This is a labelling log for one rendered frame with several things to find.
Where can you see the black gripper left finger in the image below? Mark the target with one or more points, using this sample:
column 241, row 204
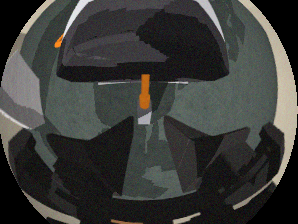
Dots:
column 107, row 157

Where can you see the orange cable with grey plug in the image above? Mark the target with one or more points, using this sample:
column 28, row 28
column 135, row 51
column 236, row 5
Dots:
column 144, row 108

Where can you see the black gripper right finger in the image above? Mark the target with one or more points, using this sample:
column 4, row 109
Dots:
column 193, row 154

